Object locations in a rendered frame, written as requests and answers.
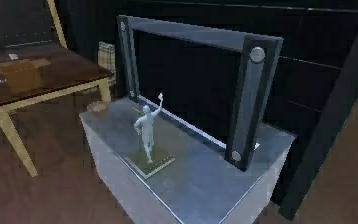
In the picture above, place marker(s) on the grey television stand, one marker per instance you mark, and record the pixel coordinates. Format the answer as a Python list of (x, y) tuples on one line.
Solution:
[(200, 180)]

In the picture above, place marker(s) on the brown wooden table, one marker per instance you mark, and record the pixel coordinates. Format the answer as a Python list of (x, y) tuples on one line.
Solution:
[(53, 71)]

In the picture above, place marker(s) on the brown bowl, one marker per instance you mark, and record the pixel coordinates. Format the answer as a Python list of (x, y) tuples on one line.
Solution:
[(98, 108)]

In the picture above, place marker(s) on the plaid bin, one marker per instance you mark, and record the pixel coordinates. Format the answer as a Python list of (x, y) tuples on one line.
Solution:
[(106, 56)]

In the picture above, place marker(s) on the grey framed television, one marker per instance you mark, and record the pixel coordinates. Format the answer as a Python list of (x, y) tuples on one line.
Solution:
[(253, 96)]

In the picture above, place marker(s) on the white figure statue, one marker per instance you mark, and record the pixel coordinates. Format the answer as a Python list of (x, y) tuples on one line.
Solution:
[(147, 133)]

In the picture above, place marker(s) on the brown cardboard box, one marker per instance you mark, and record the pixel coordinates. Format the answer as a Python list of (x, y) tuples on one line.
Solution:
[(23, 73)]

